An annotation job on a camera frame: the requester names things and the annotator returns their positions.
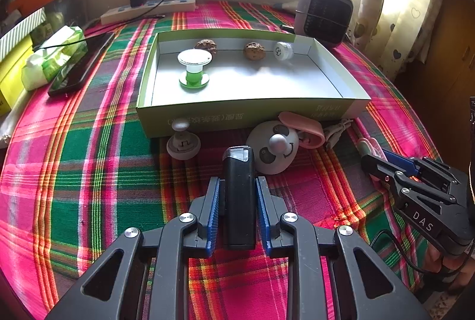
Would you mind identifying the black rectangular sensor device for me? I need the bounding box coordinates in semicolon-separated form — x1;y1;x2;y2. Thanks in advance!
222;145;257;250

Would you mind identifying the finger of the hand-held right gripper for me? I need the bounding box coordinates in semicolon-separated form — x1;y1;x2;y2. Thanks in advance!
382;150;470;199
362;153;455;209

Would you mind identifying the white cable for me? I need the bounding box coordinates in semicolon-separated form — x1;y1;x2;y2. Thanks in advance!
321;118;355;150

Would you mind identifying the plaid blanket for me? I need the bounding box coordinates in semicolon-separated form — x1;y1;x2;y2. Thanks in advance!
0;0;455;320

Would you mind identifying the white panda face fan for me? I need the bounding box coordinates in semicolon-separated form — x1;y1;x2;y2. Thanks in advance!
247;121;299;175

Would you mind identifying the grey desktop heater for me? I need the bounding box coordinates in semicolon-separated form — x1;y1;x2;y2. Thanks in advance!
293;0;354;48

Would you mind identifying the wooden cabinet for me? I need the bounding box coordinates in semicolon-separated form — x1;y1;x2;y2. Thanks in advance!
393;0;475;113

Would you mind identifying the green and white suction knob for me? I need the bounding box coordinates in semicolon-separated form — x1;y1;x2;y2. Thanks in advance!
177;49;212;88

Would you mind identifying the white power strip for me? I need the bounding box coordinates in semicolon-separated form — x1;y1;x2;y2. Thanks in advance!
100;0;197;25

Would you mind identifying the green tissue pack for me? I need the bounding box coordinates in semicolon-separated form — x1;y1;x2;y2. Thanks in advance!
21;26;84;91

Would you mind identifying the green and white cardboard box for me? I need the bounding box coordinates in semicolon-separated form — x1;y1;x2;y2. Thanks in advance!
135;28;372;140

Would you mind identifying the yellow-green box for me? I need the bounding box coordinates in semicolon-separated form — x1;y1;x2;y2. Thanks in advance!
0;34;34;116

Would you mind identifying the person's right hand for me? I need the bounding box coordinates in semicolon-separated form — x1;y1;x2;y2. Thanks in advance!
425;248;470;274

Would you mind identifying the black phone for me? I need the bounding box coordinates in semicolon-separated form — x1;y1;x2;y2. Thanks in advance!
47;31;116;97

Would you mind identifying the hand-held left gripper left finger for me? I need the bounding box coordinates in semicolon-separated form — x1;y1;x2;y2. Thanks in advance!
45;177;221;320

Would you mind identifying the white round cylinder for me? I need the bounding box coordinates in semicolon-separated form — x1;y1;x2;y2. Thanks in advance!
274;41;295;61

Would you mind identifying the pink silicone clip holder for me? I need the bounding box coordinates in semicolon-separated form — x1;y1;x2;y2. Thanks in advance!
278;111;324;149

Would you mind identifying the brown walnut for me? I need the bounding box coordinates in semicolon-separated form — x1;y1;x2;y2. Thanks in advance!
243;42;267;61
194;39;219;54

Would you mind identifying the striped box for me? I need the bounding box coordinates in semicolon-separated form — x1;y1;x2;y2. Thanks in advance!
0;6;47;61

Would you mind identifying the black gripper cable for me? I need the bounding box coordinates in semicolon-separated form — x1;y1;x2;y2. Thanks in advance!
369;229;475;274

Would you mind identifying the small white knob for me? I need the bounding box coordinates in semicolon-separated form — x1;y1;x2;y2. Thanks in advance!
166;120;201;160

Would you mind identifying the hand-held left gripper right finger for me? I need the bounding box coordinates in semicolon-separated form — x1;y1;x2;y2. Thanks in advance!
255;177;431;320

